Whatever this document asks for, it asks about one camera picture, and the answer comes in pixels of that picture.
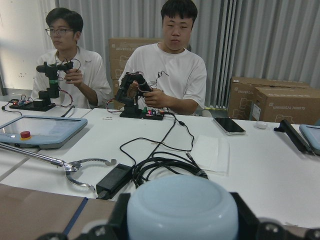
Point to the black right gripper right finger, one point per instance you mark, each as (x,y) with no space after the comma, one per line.
(250,227)

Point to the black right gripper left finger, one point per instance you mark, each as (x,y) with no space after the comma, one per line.
(116,227)

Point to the light blue cup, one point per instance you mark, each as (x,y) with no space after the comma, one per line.
(182,207)

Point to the black power adapter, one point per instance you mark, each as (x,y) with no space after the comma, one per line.
(118,177)

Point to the white paper sheet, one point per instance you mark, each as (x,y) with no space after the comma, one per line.
(212,154)

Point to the black smartphone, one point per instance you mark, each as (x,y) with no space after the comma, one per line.
(229,126)

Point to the white earbud case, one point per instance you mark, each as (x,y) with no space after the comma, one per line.
(261,125)

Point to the teach pendant tablet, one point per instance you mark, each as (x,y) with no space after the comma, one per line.
(45,132)

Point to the cardboard box right front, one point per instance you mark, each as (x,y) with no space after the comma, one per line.
(296,105)

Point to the cardboard box right rear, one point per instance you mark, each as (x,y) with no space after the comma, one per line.
(242,93)

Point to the person with glasses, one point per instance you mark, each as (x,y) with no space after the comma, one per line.
(85,85)

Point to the person in white t-shirt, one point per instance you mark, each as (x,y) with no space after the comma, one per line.
(176,75)

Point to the cardboard box behind persons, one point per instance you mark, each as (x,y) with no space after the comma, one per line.
(120,49)

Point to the green handled reacher grabber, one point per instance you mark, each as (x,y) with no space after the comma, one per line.
(69,167)

